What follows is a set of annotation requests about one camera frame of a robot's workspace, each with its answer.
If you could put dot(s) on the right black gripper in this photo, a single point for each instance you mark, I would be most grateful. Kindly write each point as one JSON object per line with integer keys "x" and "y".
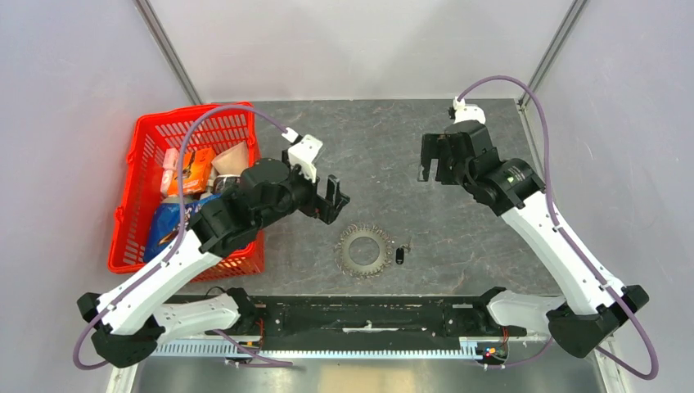
{"x": 435, "y": 146}

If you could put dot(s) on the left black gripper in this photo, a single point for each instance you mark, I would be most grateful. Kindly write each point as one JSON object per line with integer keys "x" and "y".
{"x": 326, "y": 209}

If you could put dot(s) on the small black key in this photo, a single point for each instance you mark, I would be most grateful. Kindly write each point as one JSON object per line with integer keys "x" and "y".
{"x": 400, "y": 254}

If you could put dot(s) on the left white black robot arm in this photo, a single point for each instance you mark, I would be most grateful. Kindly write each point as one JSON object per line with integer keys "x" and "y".
{"x": 128, "y": 323}

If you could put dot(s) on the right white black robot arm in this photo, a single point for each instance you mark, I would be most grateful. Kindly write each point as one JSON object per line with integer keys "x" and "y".
{"x": 588, "y": 309}

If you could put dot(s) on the orange snack box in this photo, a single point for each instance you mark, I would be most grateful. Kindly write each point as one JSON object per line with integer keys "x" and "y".
{"x": 194, "y": 169}

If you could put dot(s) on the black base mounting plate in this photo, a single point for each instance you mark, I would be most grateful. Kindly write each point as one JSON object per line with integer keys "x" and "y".
{"x": 367, "y": 322}

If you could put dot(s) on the pink white small packet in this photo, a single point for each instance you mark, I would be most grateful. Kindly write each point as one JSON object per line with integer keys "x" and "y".
{"x": 169, "y": 168}

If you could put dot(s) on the blue Doritos chip bag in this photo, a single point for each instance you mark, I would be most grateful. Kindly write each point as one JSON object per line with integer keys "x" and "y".
{"x": 166, "y": 221}

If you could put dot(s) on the red plastic basket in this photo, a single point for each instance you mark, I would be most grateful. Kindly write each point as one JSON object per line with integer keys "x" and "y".
{"x": 153, "y": 134}

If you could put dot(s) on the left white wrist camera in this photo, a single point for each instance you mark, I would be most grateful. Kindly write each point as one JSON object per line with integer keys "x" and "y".
{"x": 303, "y": 152}

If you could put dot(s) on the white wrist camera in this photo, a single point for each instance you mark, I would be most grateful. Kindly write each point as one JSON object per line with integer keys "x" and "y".
{"x": 303, "y": 152}
{"x": 461, "y": 111}

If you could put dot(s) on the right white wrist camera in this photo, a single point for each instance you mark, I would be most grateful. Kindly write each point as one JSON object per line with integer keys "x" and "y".
{"x": 461, "y": 111}

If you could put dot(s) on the right aluminium frame post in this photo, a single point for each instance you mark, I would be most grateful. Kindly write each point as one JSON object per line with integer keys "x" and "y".
{"x": 562, "y": 33}

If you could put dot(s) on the aluminium frame post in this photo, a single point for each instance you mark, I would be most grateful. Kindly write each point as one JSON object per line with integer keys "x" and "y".
{"x": 562, "y": 33}
{"x": 157, "y": 30}

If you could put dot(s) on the white slotted cable duct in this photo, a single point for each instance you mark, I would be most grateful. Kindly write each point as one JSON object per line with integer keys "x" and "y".
{"x": 220, "y": 348}

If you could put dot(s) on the left aluminium frame post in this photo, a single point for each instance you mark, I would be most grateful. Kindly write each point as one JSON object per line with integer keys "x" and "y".
{"x": 157, "y": 30}

